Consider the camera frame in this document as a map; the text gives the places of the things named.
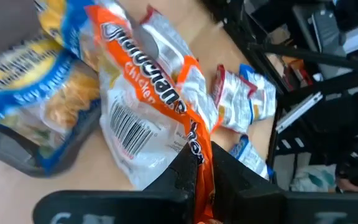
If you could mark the person's hand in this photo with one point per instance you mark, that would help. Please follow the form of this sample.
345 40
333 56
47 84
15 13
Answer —
351 186

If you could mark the grey plastic bin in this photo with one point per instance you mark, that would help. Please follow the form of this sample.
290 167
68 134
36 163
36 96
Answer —
8 152

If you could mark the white teal fabric item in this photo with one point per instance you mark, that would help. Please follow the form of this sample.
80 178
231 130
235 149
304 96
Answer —
312 177

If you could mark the silver bracket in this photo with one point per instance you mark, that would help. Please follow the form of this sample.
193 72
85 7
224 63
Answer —
300 110

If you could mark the orange chicken ramen pack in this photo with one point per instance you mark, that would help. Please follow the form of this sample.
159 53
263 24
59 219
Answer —
141 140

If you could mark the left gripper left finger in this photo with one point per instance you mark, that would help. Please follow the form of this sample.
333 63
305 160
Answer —
176 193

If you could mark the blue soy sauce ramen pack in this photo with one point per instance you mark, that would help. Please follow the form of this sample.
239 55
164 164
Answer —
264 99
26 77
70 31
250 157

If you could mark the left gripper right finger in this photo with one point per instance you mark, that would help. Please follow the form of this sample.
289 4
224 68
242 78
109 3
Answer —
241 193

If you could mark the black table frame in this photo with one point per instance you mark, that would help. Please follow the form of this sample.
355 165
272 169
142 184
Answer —
253 46

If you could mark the dark grey flat box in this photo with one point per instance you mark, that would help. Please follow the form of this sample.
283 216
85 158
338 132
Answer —
325 28

